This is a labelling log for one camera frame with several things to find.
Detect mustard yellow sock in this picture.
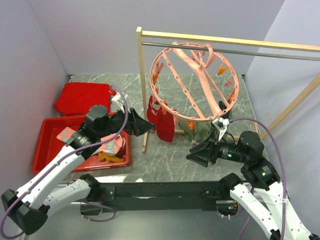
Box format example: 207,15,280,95
98,151,124,164

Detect wooden clothes rack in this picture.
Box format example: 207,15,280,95
136,26,320,154

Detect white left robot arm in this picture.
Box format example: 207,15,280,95
1,105,154,235

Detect pink patterned sock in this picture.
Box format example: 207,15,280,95
92,134,126,156
56,126,76,143

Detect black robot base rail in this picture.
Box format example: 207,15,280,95
85,181,234,211

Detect folded red cloth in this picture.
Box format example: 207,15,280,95
53,82,111,116

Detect olive green sock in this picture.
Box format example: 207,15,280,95
177,118,216,147

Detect pink round clip hanger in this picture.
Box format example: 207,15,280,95
149,41,240,123

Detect dark red sock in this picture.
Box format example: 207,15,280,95
147,95,161,131
156,108,175,143

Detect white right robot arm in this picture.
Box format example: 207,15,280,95
186,130,320,240

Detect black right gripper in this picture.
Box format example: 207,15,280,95
185,128,247,166

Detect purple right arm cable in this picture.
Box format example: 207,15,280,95
228,117,287,240

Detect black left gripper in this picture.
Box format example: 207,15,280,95
97,104,156,138

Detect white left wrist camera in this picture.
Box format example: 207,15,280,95
110,89,128,111

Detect red plastic bin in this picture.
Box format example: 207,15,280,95
32,115,130,174

